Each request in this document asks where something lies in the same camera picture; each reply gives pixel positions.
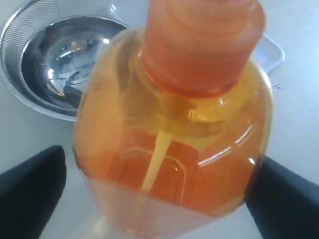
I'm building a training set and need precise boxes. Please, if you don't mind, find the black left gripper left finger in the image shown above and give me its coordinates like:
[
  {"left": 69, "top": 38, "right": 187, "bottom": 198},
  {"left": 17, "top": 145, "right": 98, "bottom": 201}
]
[{"left": 0, "top": 145, "right": 66, "bottom": 239}]

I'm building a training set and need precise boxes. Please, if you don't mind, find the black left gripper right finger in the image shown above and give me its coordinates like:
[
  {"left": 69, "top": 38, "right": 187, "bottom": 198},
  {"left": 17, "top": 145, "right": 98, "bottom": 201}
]
[{"left": 245, "top": 157, "right": 319, "bottom": 239}]

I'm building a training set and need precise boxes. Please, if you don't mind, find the orange soap pump bottle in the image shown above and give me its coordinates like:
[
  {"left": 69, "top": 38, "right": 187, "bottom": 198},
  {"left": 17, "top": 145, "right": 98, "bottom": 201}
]
[{"left": 73, "top": 0, "right": 273, "bottom": 239}]

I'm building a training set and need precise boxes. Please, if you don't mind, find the small stainless steel bowl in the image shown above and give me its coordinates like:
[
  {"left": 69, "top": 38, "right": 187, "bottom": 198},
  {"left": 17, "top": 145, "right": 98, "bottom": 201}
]
[{"left": 20, "top": 16, "right": 127, "bottom": 114}]

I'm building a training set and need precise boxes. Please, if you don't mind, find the white foam tray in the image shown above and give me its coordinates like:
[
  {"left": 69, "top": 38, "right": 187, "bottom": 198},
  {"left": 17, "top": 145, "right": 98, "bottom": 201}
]
[{"left": 252, "top": 34, "right": 285, "bottom": 74}]

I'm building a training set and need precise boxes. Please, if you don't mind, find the steel mesh colander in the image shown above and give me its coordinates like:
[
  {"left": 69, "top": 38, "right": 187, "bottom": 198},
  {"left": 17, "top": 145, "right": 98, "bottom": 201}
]
[{"left": 0, "top": 0, "right": 120, "bottom": 122}]

